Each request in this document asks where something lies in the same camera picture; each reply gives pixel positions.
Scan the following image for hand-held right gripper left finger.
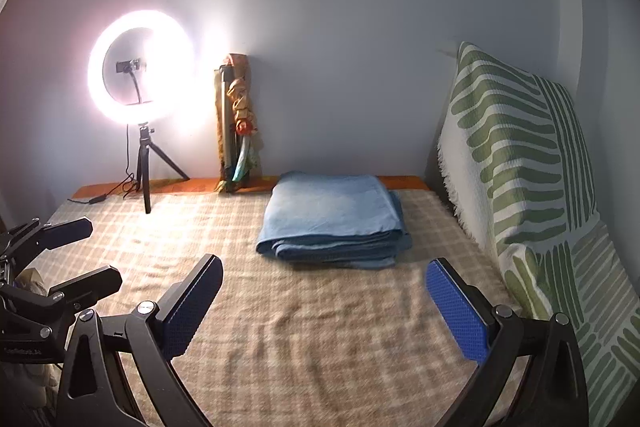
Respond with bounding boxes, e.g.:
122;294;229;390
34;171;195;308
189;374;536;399
56;253;224;427

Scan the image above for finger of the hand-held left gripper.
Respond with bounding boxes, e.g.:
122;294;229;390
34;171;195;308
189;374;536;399
0;265;123;340
0;217;94;275

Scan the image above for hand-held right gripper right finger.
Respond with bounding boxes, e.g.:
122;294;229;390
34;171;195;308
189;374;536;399
425;257;590;427

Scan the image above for blue denim pants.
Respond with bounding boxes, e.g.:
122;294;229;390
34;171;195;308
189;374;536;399
256;171;414;270

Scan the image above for black tripod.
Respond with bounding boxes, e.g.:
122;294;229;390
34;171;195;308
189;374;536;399
122;122;191;214

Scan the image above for orange bed sheet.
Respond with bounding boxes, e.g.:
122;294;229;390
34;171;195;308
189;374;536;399
70;175;426;200

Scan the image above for green white striped pillow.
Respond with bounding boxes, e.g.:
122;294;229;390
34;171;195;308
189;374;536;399
437;41;640;427

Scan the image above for cloth-wrapped metal stand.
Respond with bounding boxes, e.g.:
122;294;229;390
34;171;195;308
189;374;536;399
215;53;262;194

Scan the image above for black ring light cable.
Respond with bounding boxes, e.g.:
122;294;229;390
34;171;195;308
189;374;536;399
75;124;143;205

